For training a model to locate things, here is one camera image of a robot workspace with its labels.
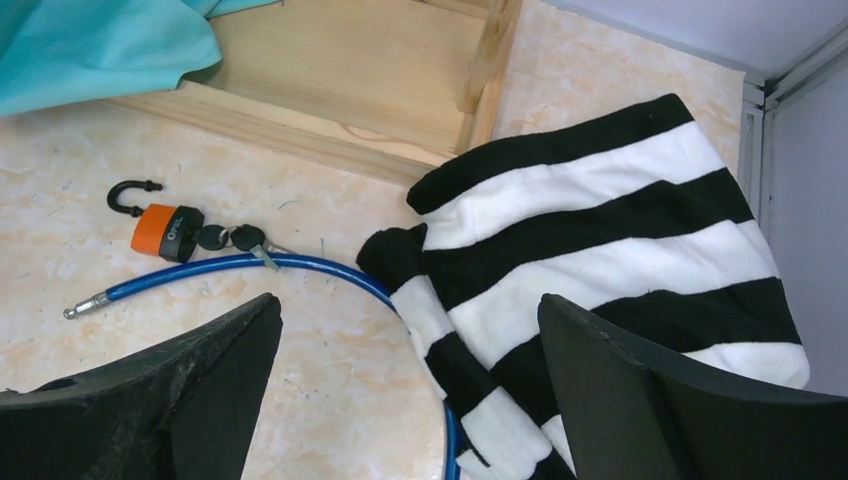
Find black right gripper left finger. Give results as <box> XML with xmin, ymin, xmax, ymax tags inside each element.
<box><xmin>1</xmin><ymin>293</ymin><xmax>283</xmax><ymax>479</ymax></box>

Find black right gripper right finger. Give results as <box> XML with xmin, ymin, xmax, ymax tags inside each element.
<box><xmin>538</xmin><ymin>294</ymin><xmax>847</xmax><ymax>479</ymax></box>

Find black-headed padlock keys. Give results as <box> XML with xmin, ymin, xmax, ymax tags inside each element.
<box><xmin>193</xmin><ymin>224</ymin><xmax>294</xmax><ymax>270</ymax></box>

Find blue cable lock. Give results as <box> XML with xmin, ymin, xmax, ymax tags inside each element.
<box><xmin>62</xmin><ymin>252</ymin><xmax>462</xmax><ymax>480</ymax></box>

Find orange black padlock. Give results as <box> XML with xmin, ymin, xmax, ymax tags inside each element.
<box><xmin>107</xmin><ymin>180</ymin><xmax>205</xmax><ymax>263</ymax></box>

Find black white striped cloth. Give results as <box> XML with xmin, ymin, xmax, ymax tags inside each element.
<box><xmin>357</xmin><ymin>94</ymin><xmax>810</xmax><ymax>479</ymax></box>

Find teal t-shirt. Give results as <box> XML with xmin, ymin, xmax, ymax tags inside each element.
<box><xmin>1</xmin><ymin>0</ymin><xmax>258</xmax><ymax>116</ymax></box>

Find wooden clothes rack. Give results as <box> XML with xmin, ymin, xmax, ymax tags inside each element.
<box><xmin>116</xmin><ymin>0</ymin><xmax>522</xmax><ymax>185</ymax></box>

